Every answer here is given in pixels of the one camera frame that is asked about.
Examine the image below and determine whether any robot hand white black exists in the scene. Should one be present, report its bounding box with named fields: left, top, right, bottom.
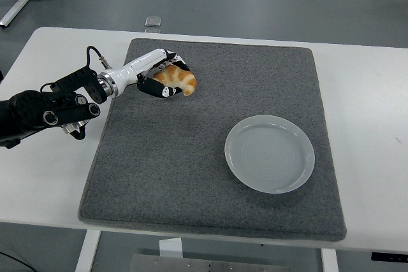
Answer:
left=108, top=48, right=192, bottom=99

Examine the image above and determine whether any golden croissant bread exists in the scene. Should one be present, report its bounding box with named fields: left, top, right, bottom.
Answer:
left=152, top=65, right=198, bottom=97

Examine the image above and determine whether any pale grey round plate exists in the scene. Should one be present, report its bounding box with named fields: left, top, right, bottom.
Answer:
left=224, top=114, right=316, bottom=194

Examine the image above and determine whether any grey felt mat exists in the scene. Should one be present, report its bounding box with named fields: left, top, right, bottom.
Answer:
left=77, top=38, right=347, bottom=242

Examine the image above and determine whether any white paper label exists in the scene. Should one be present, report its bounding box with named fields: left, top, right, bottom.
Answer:
left=158, top=238, right=183, bottom=259

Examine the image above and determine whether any white table leg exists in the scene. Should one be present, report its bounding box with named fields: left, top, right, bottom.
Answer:
left=75, top=230, right=102, bottom=272
left=321, top=248, right=339, bottom=272

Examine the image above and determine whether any black table control panel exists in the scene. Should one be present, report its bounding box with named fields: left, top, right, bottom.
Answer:
left=371, top=252, right=408, bottom=262

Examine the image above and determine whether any thin black floor cable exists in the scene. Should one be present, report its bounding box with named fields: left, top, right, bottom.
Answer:
left=0, top=250, right=33, bottom=272

